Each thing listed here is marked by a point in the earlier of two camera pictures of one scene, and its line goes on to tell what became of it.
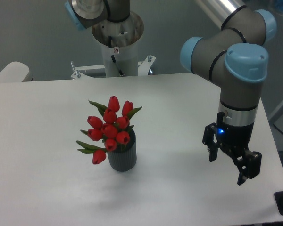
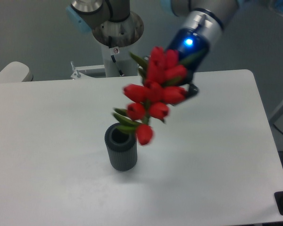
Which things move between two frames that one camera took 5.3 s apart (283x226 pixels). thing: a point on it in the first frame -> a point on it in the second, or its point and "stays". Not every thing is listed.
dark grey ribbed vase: [123, 158] stays
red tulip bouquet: [111, 132] -> [163, 74]
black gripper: [248, 162] -> [187, 42]
